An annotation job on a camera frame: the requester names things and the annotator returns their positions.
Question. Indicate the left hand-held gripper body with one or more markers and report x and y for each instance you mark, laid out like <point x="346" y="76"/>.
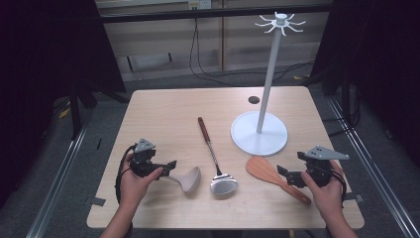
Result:
<point x="143" y="163"/>

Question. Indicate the white utensil stand with hooks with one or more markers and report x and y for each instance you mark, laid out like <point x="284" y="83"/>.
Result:
<point x="259" y="137"/>

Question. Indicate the beige wooden ladle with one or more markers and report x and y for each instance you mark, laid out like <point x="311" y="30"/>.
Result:
<point x="189" y="180"/>

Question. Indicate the yellow floor tape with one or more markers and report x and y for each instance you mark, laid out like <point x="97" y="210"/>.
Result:
<point x="64" y="113"/>

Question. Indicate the person's left hand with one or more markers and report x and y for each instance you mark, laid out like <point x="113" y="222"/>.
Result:
<point x="133" y="188"/>

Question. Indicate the black metal stand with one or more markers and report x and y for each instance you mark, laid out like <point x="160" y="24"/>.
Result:
<point x="75" y="112"/>
<point x="346" y="99"/>

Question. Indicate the orange wooden spatula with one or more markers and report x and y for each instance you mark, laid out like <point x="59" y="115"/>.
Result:
<point x="261" y="168"/>

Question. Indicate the white wall socket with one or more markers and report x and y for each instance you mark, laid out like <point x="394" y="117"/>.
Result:
<point x="199" y="4"/>

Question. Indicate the black horizontal bar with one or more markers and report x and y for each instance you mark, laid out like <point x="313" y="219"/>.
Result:
<point x="165" y="15"/>

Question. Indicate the grey tape strip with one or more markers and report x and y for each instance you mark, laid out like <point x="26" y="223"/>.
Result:
<point x="97" y="201"/>
<point x="356" y="197"/>

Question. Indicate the dark curtain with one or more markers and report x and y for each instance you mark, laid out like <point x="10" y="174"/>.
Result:
<point x="33" y="66"/>
<point x="379" y="49"/>

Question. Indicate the person's right hand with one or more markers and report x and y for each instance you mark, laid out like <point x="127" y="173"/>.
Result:
<point x="327" y="198"/>

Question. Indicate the metal floor rail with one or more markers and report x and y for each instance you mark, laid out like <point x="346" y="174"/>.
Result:
<point x="373" y="168"/>
<point x="56" y="188"/>

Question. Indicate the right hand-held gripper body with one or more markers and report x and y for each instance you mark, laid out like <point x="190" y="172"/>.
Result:
<point x="318" y="168"/>

